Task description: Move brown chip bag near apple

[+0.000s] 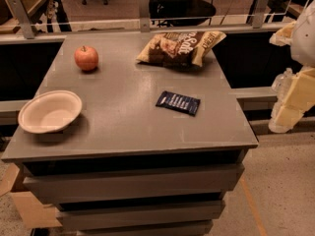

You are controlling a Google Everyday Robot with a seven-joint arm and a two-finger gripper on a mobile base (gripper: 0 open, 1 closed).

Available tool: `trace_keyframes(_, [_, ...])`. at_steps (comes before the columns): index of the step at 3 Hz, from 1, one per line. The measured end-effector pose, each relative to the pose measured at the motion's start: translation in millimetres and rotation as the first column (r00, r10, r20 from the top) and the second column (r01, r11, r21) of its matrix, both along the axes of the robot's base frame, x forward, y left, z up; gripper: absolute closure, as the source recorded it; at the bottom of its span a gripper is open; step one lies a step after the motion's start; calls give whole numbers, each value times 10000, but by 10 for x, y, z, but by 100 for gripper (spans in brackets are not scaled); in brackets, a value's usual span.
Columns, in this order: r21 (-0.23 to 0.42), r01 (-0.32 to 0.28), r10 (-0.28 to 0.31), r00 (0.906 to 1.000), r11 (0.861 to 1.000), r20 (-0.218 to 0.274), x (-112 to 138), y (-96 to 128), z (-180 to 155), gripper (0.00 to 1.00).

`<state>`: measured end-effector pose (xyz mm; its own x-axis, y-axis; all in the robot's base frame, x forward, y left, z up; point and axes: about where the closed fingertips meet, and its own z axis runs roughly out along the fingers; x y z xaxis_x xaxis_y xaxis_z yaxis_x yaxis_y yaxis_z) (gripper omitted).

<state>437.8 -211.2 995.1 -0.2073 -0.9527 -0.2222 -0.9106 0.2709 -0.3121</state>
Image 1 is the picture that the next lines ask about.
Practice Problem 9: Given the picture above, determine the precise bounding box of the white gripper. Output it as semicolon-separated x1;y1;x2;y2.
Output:
269;21;315;133

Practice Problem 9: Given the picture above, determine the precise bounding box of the brown chip bag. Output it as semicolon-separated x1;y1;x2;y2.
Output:
137;30;226;69

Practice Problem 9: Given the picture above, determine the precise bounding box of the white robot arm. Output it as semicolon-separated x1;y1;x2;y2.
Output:
269;1;315;133

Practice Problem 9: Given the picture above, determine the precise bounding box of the red apple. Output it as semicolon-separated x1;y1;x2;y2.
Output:
74;45;98;71

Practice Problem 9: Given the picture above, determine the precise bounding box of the dark blue snack packet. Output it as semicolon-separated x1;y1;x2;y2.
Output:
156;90;201;116

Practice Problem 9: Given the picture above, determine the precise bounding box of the black round stool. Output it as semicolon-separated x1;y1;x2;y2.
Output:
149;0;216;27

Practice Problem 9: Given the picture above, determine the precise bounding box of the grey drawer cabinet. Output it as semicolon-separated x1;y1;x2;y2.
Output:
3;32;258;236

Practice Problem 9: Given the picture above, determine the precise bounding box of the white paper bowl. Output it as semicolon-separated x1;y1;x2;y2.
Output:
18;90;83;134

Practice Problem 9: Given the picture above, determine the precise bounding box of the metal railing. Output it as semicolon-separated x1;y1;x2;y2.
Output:
0;0;293;44

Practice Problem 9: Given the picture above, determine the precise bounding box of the cardboard box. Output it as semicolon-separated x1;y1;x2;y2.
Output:
0;163;61;229

